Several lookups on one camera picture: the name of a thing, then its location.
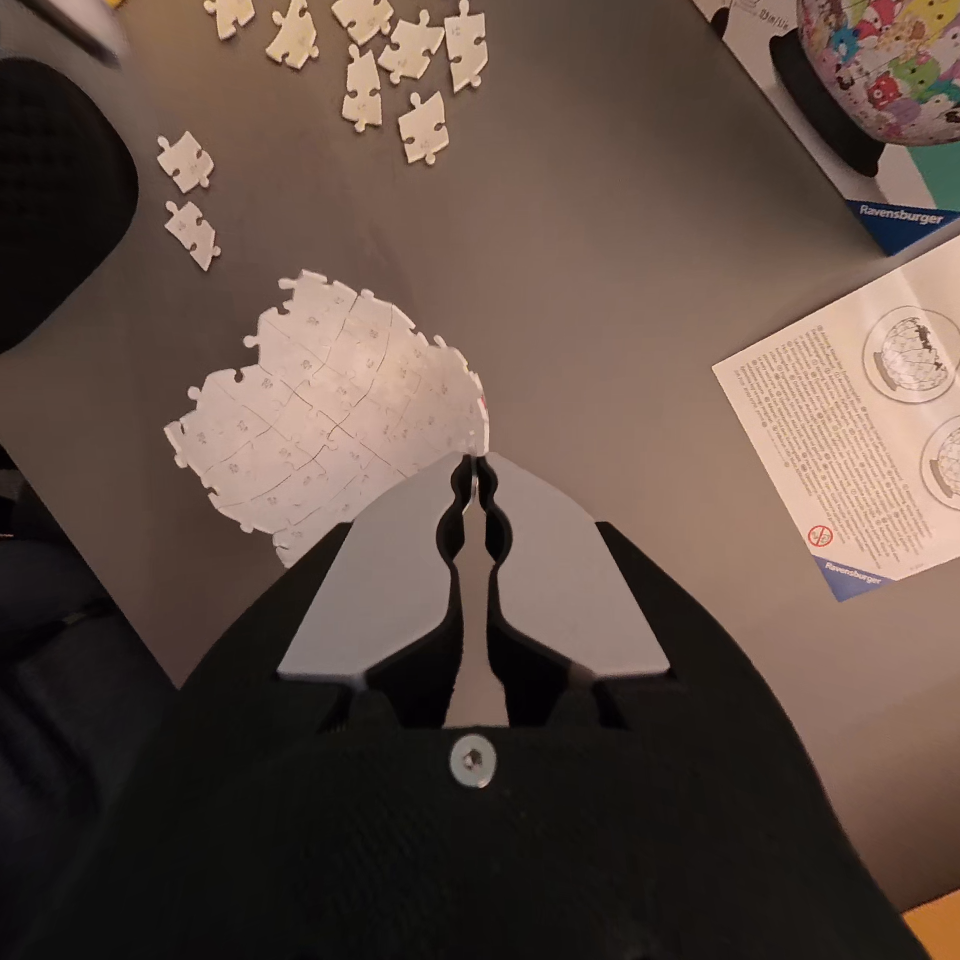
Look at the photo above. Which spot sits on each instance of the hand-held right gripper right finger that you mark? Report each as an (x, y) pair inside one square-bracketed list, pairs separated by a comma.
[(585, 600)]

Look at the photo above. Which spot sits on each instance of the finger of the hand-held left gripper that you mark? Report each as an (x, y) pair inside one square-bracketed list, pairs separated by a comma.
[(75, 21)]

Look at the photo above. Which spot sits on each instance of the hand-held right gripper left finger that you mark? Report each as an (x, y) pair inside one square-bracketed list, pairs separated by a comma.
[(360, 600)]

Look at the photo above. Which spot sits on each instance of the partly built puzzle ball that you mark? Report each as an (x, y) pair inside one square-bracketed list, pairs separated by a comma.
[(322, 420)]

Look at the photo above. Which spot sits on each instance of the pile of white puzzle pieces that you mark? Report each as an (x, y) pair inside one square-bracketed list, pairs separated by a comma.
[(362, 90)]

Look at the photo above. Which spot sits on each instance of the colourful puzzle box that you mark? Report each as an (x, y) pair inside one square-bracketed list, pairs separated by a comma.
[(885, 97)]

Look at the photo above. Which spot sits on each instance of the black wrist rest pad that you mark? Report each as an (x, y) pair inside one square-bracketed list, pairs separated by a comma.
[(60, 202)]

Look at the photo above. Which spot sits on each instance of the white instruction leaflet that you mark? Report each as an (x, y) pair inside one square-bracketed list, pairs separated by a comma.
[(840, 450)]

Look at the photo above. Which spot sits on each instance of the orange-yellow box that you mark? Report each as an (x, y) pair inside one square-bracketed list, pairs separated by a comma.
[(937, 934)]

